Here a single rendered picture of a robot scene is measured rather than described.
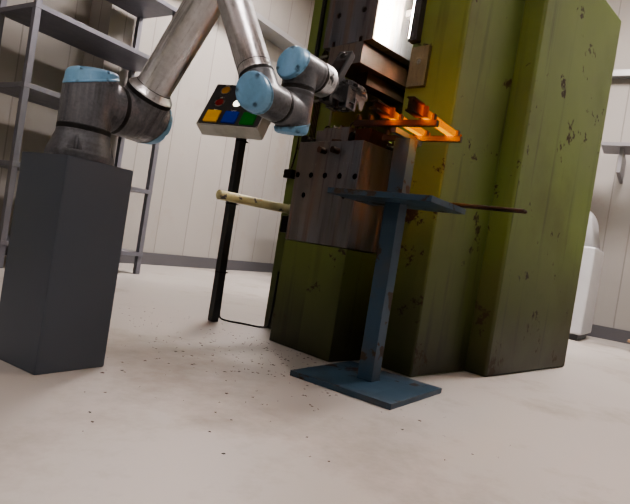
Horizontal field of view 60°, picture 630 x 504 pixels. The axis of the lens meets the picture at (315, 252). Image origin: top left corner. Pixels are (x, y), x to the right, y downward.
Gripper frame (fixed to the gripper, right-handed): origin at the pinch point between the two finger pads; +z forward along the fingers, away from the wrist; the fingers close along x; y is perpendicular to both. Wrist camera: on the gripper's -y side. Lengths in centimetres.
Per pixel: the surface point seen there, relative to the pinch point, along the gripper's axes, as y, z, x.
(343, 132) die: -3, 54, -43
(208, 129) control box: 0, 41, -114
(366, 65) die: -33, 58, -39
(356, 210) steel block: 31, 48, -26
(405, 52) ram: -45, 76, -32
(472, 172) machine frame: 6, 83, 6
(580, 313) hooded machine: 70, 369, 9
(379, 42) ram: -43, 58, -34
